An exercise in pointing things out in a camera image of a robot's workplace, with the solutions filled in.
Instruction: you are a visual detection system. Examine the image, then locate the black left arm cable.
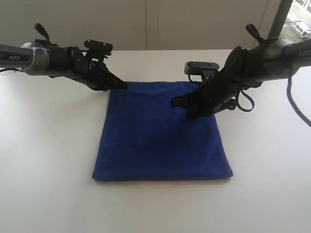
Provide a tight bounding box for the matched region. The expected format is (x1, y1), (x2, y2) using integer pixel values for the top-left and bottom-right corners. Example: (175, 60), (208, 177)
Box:
(34, 23), (51, 43)

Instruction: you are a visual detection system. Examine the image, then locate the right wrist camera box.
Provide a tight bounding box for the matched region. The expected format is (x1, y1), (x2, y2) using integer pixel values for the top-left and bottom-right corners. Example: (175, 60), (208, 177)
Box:
(184, 61), (220, 75)

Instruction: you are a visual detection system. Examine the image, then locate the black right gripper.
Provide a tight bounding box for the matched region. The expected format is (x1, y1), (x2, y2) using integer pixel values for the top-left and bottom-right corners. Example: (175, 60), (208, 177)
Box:
(171, 72), (246, 121)

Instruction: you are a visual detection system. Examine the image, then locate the blue towel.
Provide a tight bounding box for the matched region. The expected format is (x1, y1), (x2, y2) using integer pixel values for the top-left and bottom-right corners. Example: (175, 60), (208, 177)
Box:
(92, 82), (233, 182)

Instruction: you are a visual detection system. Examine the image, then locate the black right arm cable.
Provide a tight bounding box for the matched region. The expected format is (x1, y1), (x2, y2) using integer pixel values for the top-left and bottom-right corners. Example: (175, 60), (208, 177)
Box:
(234, 70), (311, 128)

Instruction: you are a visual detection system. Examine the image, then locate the white bus outside window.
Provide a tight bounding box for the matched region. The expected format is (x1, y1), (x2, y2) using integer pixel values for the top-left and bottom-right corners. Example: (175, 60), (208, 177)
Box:
(292, 21), (311, 39)

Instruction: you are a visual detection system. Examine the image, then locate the dark window frame post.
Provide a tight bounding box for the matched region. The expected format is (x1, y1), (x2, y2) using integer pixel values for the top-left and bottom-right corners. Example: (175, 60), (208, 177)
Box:
(268, 0), (293, 38)

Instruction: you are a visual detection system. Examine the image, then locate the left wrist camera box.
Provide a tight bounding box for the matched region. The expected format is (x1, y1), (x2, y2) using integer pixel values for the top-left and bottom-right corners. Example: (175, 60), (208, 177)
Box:
(84, 39), (113, 56)

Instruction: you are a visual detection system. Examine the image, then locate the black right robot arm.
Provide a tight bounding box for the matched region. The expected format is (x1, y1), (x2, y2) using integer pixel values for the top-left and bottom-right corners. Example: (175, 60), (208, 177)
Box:
(171, 39), (311, 120)

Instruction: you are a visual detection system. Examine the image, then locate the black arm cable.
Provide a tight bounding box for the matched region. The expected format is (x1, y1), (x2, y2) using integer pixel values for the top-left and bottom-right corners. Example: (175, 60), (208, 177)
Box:
(234, 70), (311, 128)
(34, 23), (51, 43)

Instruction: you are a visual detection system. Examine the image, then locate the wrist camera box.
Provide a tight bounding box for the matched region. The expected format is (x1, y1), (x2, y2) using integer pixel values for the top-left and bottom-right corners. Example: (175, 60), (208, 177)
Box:
(184, 61), (220, 75)
(84, 39), (113, 56)

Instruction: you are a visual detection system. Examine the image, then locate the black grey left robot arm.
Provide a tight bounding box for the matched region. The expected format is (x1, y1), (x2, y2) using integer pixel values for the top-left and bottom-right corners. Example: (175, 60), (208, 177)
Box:
(0, 40), (128, 91)

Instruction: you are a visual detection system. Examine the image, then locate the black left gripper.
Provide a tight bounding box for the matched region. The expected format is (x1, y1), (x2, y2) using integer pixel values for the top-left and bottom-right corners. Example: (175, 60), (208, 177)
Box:
(72, 58), (129, 91)

